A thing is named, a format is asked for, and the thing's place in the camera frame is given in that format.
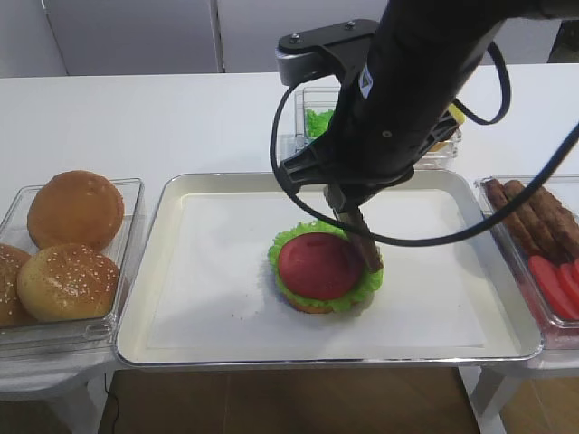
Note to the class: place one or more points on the clear lettuce cheese container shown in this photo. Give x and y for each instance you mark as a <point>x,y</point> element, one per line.
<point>323,98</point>

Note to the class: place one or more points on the red tomato slice middle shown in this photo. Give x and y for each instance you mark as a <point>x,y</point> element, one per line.
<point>567,282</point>

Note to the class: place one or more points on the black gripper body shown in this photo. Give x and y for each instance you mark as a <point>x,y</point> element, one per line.
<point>386,119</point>

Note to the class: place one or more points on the green lettuce in container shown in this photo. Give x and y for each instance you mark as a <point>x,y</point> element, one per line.
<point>317,122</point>

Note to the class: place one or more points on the smooth orange bun back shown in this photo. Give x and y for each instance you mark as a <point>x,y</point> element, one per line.
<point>76,207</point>

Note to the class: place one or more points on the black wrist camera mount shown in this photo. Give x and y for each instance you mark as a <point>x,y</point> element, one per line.
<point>336,50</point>

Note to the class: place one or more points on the clear patty tomato container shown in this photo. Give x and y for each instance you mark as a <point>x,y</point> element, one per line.
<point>558,333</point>

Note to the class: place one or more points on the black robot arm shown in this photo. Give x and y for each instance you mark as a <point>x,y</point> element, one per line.
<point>449,36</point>

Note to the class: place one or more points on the clear bun container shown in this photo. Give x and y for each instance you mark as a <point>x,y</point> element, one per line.
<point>125,250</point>

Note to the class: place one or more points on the yellow cheese slice upright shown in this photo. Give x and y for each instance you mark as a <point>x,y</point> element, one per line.
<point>457,114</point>

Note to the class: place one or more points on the red tomato slice on burger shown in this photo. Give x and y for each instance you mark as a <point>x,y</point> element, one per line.
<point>319,265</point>

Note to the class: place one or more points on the yellow cheese slice flat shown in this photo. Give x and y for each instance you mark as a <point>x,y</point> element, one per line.
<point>441,145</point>

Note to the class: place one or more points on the sesame bun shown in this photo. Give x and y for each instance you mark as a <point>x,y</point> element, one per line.
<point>12,311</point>
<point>67,282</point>

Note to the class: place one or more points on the red tomato slice left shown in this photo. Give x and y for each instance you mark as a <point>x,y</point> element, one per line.
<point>545,275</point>

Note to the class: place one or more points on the bottom bun under lettuce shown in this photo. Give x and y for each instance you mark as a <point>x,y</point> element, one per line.
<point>313,306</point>

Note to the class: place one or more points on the sesame bun middle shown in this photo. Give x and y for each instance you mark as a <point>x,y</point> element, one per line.
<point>67,282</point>

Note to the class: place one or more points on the silver metal tray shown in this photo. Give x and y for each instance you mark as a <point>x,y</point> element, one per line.
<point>205,294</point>

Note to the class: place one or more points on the green lettuce on burger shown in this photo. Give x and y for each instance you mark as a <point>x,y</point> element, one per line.
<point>364,288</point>

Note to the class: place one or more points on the red tomato slice right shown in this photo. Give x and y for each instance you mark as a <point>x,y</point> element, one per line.
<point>575,270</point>

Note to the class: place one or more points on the brown patty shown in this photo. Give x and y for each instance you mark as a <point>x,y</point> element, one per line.
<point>558,220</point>
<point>518,232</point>
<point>534,214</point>
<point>364,245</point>

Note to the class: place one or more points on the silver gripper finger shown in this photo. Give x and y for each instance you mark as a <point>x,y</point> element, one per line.
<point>344,208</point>

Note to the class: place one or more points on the sesame bun far left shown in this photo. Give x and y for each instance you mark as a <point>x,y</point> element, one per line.
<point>12,311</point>

